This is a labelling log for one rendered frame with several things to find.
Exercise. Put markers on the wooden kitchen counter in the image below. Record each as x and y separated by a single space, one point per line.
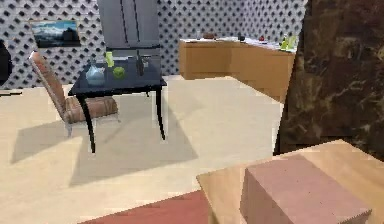
233 63

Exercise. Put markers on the red floor cloth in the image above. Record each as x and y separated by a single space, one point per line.
160 210

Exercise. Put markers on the framed landscape picture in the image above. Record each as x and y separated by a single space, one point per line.
56 33

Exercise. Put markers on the green apple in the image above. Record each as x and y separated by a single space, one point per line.
118 72

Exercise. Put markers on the black dining table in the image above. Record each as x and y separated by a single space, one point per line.
133 78

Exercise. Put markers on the green spray bottle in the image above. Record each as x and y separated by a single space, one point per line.
285 42

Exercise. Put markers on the grey fridge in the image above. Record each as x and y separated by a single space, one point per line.
131 23

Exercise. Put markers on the yellow-green cup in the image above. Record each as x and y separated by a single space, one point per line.
109 59

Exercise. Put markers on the clear glass tumbler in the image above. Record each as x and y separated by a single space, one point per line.
198 35

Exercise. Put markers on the black round object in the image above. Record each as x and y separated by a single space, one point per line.
4 63

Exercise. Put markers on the dark pepper mill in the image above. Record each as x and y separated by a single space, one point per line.
141 65

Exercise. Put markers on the red tomato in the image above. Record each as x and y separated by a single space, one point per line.
261 38

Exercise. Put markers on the clear glass bowl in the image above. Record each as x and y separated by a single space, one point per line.
95 76

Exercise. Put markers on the brown bread loaf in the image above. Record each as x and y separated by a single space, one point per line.
209 35

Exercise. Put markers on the dark small pot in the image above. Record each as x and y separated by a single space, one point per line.
241 37

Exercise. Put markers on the light wooden table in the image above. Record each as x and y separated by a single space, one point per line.
350 166

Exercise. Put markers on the pink box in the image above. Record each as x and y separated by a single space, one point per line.
300 193

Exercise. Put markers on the brown leather chair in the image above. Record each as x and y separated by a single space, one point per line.
83 108

